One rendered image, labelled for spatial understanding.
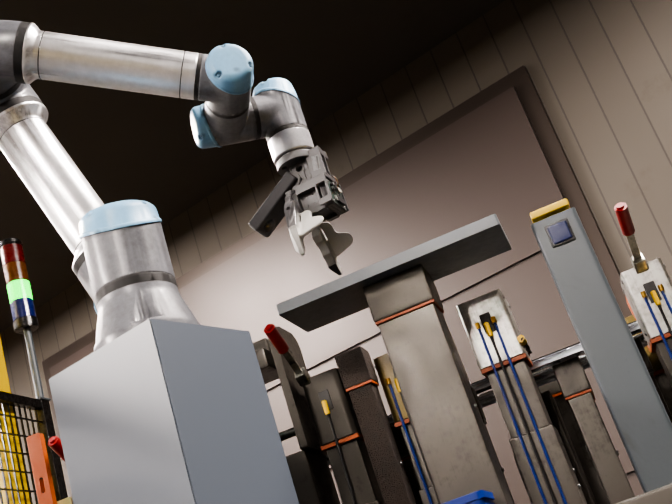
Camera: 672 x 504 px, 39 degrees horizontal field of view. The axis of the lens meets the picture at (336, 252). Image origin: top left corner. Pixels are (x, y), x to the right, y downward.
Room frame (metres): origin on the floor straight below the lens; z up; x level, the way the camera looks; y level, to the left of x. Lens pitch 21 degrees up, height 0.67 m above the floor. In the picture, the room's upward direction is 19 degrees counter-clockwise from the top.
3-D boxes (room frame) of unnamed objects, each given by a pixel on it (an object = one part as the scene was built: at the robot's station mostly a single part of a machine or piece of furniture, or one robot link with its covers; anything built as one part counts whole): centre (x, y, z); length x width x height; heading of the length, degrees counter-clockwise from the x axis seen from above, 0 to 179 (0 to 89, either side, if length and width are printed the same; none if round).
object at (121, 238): (1.25, 0.29, 1.27); 0.13 x 0.12 x 0.14; 16
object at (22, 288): (2.64, 0.96, 1.90); 0.07 x 0.07 x 0.06
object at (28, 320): (2.64, 0.96, 1.81); 0.07 x 0.07 x 0.53
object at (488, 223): (1.43, -0.08, 1.16); 0.37 x 0.14 x 0.02; 78
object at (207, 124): (1.42, 0.11, 1.52); 0.11 x 0.11 x 0.08; 16
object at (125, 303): (1.25, 0.29, 1.15); 0.15 x 0.15 x 0.10
